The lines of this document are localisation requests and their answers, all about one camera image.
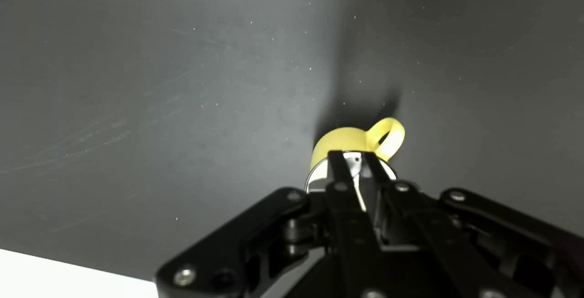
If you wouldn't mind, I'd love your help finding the yellow mug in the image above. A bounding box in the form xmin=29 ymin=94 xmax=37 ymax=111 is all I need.
xmin=305 ymin=117 xmax=406 ymax=193

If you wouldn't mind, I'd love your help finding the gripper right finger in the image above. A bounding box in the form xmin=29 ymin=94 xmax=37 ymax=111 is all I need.
xmin=364 ymin=152 xmax=584 ymax=298

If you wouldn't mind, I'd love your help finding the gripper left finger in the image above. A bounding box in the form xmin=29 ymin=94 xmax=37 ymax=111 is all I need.
xmin=155 ymin=150 xmax=383 ymax=298

